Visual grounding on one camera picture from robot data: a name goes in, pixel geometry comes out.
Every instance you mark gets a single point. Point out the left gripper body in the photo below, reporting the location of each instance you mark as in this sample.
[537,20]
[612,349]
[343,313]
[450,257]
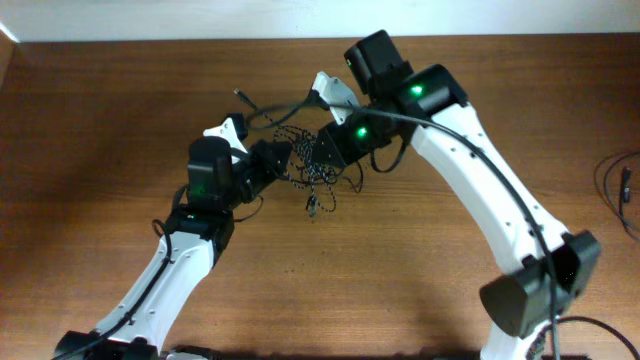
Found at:
[261,163]

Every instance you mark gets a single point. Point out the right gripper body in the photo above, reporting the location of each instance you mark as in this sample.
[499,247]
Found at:
[331,141]

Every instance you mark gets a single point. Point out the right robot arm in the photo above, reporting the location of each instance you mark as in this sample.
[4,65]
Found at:
[544,266]

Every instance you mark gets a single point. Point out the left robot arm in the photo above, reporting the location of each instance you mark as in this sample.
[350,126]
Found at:
[191,241]

